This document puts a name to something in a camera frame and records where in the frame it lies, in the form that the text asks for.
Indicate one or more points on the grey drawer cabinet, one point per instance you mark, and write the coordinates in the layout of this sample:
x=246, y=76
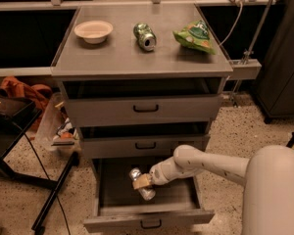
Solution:
x=120, y=57

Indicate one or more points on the green soda can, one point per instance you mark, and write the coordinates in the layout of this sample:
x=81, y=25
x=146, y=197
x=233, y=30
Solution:
x=145, y=36

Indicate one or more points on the clear plastic bag of items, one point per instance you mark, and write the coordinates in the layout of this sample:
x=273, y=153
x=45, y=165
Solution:
x=52, y=120

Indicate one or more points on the silver blue redbull can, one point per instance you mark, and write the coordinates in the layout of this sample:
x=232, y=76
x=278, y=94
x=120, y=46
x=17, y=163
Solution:
x=147, y=193

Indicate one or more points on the dark cabinet at right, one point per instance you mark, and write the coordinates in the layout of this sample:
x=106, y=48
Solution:
x=274, y=88

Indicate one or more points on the grey bottom drawer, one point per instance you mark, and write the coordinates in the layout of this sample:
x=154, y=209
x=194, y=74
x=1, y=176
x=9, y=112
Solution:
x=117, y=206

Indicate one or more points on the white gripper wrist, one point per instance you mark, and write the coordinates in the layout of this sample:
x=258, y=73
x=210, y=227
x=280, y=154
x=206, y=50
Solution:
x=159, y=175

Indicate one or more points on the metal tripod pole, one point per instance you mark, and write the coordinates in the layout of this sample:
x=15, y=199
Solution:
x=245, y=68

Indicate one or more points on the grey middle drawer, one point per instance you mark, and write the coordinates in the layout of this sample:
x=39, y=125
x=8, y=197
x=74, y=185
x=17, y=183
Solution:
x=142, y=139

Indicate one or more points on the white paper bowl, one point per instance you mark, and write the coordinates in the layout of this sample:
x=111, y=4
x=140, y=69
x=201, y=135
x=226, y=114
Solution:
x=93, y=32

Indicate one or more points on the grey top drawer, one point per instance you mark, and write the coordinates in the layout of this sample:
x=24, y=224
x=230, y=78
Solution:
x=142, y=101

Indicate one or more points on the green chip bag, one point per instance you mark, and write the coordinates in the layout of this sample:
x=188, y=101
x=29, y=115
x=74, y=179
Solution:
x=195, y=36

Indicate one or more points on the grey drawer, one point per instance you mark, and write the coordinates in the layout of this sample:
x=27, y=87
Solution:
x=117, y=206
x=142, y=139
x=142, y=101

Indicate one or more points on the orange jacket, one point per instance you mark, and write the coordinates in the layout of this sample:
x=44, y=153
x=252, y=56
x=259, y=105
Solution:
x=40, y=94

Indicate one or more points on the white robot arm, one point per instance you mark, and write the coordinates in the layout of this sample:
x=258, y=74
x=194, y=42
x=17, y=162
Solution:
x=267, y=178

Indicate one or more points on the black stand with cable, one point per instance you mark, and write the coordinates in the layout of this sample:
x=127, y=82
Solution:
x=17, y=115

